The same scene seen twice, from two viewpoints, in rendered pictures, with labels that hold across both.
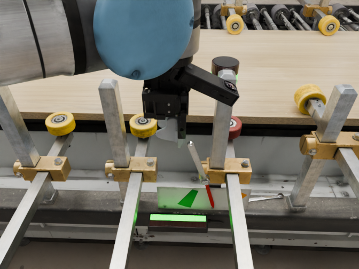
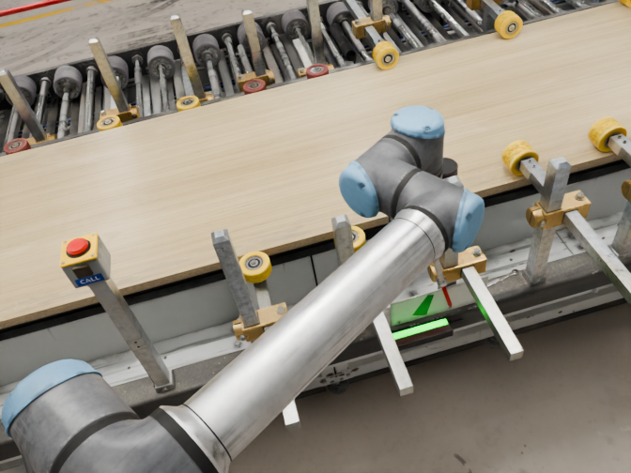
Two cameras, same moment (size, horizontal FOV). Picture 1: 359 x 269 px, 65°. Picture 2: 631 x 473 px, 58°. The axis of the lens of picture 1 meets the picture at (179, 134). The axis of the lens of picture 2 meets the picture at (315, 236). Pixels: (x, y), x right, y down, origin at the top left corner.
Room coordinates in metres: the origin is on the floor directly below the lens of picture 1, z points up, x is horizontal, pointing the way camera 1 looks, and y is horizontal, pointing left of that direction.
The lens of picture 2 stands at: (-0.31, 0.33, 1.96)
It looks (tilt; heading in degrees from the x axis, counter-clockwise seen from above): 46 degrees down; 352
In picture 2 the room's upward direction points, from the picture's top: 11 degrees counter-clockwise
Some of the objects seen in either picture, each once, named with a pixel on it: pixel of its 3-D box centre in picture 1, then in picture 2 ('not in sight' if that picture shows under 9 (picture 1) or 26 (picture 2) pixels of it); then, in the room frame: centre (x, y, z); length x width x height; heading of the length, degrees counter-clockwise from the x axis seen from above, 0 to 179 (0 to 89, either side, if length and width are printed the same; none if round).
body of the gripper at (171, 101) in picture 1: (168, 83); not in sight; (0.44, 0.02, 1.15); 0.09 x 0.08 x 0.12; 88
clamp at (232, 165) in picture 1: (224, 169); (455, 265); (0.52, -0.12, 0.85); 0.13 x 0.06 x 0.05; 88
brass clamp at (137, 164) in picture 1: (132, 169); not in sight; (0.53, 0.13, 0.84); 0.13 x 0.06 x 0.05; 88
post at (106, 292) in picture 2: not in sight; (133, 334); (0.54, 0.66, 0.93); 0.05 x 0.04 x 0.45; 88
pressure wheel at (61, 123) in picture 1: (63, 132); (257, 275); (0.67, 0.36, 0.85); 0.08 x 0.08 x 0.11
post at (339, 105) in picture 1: (312, 166); (543, 235); (0.51, -0.35, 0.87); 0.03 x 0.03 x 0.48; 88
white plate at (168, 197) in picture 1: (202, 199); (438, 301); (0.49, -0.07, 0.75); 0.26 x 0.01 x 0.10; 88
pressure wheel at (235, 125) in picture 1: (226, 135); not in sight; (0.65, -0.14, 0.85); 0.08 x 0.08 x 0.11
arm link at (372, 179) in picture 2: not in sight; (381, 179); (0.37, 0.11, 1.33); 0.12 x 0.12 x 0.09; 31
